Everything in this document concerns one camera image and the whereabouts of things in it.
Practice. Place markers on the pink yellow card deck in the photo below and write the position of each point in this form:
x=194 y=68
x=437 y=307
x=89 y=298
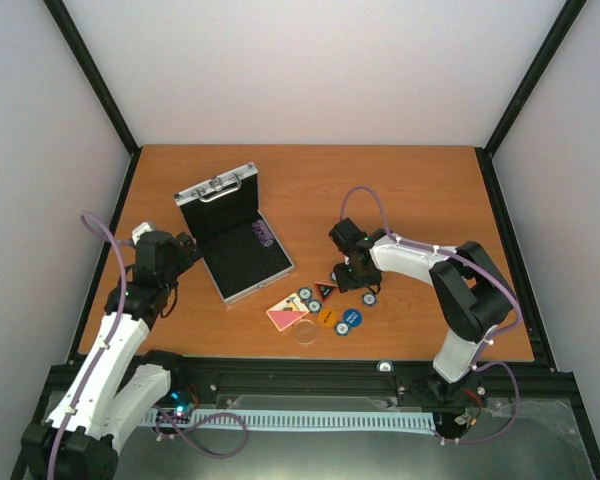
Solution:
x=287 y=312

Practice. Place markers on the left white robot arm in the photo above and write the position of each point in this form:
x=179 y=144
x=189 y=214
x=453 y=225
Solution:
x=82 y=437

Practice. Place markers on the black aluminium frame rail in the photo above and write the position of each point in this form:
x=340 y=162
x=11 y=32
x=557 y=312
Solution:
x=411 y=383

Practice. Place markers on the aluminium poker case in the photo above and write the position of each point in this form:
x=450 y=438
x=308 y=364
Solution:
x=219 y=213

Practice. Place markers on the purple poker chip stack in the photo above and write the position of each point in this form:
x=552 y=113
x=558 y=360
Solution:
x=263 y=233

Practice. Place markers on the light blue cable duct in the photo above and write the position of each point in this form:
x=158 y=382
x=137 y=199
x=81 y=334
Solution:
x=304 y=421

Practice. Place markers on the blue small blind button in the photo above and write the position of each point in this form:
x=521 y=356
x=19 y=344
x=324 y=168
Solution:
x=352 y=317

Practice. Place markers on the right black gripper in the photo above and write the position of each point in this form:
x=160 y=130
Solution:
x=346 y=283

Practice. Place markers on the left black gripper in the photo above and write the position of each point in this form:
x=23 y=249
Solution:
x=185 y=260

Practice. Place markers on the orange big blind button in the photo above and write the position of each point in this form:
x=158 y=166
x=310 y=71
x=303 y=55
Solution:
x=327 y=317

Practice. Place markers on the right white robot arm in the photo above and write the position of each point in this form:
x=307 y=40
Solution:
x=473 y=295

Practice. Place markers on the triangular all in button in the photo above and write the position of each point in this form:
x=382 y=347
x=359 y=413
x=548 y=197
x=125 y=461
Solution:
x=325 y=290

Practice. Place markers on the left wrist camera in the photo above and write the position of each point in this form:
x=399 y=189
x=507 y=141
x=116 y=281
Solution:
x=138 y=231

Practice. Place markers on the clear round dealer button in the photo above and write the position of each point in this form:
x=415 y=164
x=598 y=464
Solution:
x=305 y=332

